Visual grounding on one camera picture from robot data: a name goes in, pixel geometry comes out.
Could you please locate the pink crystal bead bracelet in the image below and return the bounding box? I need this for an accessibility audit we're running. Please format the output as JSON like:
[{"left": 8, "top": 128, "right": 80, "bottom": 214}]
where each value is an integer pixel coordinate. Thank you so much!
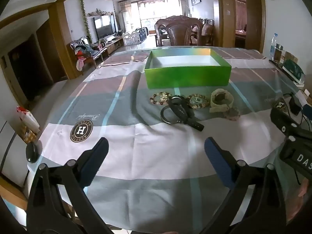
[{"left": 224, "top": 107, "right": 242, "bottom": 122}]

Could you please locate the green ivy garland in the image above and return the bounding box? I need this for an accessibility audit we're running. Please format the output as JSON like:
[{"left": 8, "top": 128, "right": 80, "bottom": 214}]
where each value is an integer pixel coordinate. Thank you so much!
[{"left": 79, "top": 0, "right": 93, "bottom": 42}]

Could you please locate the glass jar with lid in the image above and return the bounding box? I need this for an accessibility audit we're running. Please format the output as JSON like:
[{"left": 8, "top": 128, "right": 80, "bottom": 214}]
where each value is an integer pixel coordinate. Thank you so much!
[{"left": 273, "top": 43, "right": 284, "bottom": 62}]

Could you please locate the green tissue box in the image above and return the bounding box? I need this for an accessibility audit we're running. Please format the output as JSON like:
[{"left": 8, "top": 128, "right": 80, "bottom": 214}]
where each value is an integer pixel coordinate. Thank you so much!
[{"left": 282, "top": 59, "right": 305, "bottom": 85}]

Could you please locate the wooden tv cabinet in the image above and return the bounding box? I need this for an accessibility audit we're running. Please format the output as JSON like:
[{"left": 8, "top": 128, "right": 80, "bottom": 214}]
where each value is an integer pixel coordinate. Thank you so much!
[{"left": 100, "top": 36, "right": 124, "bottom": 56}]

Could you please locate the carved wooden dining chair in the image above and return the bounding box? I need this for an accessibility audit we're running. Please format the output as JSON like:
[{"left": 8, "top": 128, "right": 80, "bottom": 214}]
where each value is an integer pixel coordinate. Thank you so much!
[{"left": 154, "top": 15, "right": 203, "bottom": 47}]

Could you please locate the plaid bed sheet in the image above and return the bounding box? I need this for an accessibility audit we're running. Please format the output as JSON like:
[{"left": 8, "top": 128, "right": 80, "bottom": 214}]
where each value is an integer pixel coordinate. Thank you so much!
[{"left": 39, "top": 49, "right": 306, "bottom": 233}]

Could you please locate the black round knob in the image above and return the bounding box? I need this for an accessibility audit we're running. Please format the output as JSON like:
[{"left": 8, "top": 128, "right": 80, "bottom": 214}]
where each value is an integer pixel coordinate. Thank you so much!
[{"left": 25, "top": 142, "right": 39, "bottom": 163}]

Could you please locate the flat screen television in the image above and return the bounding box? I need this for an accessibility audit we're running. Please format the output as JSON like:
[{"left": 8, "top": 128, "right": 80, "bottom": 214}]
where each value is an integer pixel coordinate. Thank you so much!
[{"left": 93, "top": 15, "right": 117, "bottom": 39}]

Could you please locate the green cardboard box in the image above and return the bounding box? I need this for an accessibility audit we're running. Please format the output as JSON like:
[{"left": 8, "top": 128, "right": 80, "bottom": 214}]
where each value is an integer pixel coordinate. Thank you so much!
[{"left": 144, "top": 47, "right": 232, "bottom": 89}]

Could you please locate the black wrist watch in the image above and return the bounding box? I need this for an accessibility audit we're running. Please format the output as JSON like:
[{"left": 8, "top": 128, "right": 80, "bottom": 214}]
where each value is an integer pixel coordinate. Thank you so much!
[{"left": 168, "top": 95, "right": 204, "bottom": 132}]

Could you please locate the person's right hand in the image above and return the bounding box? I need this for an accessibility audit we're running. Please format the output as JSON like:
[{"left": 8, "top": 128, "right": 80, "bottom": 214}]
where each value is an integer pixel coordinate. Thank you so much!
[{"left": 298, "top": 177, "right": 309, "bottom": 200}]

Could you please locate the red white bead bracelet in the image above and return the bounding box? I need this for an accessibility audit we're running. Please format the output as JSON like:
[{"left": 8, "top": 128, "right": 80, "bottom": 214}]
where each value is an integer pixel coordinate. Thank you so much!
[{"left": 149, "top": 91, "right": 172, "bottom": 106}]

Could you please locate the white wrist watch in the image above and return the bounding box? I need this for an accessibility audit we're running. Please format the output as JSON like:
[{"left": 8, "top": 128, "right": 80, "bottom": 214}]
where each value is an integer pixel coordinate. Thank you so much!
[{"left": 209, "top": 88, "right": 234, "bottom": 113}]

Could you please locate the black power adapter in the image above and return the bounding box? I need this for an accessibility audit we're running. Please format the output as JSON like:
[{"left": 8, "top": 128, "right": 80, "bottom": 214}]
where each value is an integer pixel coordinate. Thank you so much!
[{"left": 289, "top": 97, "right": 301, "bottom": 116}]

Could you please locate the chair with clothes pile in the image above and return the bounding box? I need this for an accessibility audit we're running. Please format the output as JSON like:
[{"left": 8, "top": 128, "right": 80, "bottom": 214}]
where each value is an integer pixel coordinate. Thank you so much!
[{"left": 70, "top": 36, "right": 109, "bottom": 72}]

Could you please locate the red white paper bag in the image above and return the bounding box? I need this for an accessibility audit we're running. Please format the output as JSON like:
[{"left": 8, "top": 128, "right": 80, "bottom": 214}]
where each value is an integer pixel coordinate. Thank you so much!
[{"left": 16, "top": 106, "right": 40, "bottom": 143}]

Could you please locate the white baby fence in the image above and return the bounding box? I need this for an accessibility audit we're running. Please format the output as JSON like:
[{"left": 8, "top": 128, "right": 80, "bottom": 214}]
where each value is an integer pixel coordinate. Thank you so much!
[{"left": 122, "top": 27, "right": 149, "bottom": 46}]

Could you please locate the plastic water bottle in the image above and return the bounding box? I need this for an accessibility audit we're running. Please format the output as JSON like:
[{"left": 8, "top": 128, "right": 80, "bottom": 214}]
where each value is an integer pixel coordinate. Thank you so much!
[{"left": 269, "top": 33, "right": 278, "bottom": 60}]

